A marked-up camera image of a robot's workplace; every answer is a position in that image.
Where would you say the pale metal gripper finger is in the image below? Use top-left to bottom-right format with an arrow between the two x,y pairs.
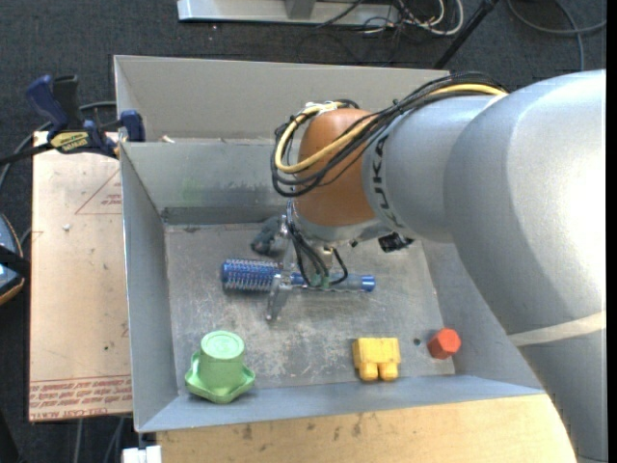
276,277 -> 294,321
265,275 -> 285,322

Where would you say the blue round hairbrush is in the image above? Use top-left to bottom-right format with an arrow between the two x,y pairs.
220,257 -> 377,296

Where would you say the dark grey lumpy toy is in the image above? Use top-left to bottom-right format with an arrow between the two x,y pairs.
250,215 -> 289,256

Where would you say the grey metal bin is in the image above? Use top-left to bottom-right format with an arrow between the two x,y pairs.
113,54 -> 547,434

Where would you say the green star-based toy cup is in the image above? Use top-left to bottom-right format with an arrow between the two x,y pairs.
183,330 -> 257,405

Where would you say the yellow toy block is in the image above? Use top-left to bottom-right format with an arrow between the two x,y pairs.
351,337 -> 403,382

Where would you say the red hexagonal block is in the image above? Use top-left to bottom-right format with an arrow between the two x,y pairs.
426,327 -> 463,361

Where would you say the brown cardboard board, red print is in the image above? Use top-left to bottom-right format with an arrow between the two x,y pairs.
28,130 -> 135,423

